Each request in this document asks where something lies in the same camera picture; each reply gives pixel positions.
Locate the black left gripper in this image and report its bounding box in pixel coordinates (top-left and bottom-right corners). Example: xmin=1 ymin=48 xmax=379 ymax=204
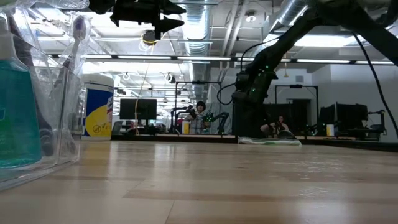
xmin=110 ymin=0 xmax=187 ymax=40

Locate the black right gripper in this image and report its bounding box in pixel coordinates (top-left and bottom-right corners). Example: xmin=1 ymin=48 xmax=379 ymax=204
xmin=232 ymin=70 xmax=278 ymax=138

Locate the teal mouthwash bottle white cap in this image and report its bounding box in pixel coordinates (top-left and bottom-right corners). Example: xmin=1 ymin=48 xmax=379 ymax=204
xmin=0 ymin=18 xmax=44 ymax=169

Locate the black ceiling-mounted device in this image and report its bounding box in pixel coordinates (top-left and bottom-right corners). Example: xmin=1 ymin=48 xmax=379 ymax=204
xmin=142 ymin=30 xmax=158 ymax=46

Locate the person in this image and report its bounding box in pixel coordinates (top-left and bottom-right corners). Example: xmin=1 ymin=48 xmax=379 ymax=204
xmin=260 ymin=114 xmax=290 ymax=138
xmin=185 ymin=100 xmax=208 ymax=134

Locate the long ceiling light bar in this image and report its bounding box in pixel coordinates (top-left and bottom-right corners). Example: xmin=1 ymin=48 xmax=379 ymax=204
xmin=46 ymin=54 xmax=396 ymax=66

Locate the black computer monitor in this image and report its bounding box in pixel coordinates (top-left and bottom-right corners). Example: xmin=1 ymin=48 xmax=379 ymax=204
xmin=119 ymin=98 xmax=158 ymax=121

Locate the disinfecting wipes canister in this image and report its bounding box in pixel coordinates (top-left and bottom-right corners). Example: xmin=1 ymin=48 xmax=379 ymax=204
xmin=81 ymin=73 xmax=115 ymax=142

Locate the clear acrylic organizer box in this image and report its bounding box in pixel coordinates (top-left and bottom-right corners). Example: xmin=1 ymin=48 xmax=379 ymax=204
xmin=0 ymin=30 xmax=86 ymax=192

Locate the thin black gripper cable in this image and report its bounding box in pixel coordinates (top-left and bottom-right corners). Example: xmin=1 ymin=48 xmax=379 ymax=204
xmin=216 ymin=35 xmax=282 ymax=106

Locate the silver ventilation duct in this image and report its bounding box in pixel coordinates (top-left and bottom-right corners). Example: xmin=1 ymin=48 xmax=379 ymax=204
xmin=183 ymin=0 xmax=214 ymax=103
xmin=251 ymin=0 xmax=312 ymax=58

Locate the black partition wall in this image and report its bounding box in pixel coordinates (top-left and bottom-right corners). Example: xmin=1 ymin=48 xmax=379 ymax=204
xmin=267 ymin=102 xmax=312 ymax=138

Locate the black station frame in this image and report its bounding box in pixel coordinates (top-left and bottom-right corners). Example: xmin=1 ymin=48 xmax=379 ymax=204
xmin=175 ymin=81 xmax=222 ymax=135
xmin=274 ymin=84 xmax=320 ymax=135

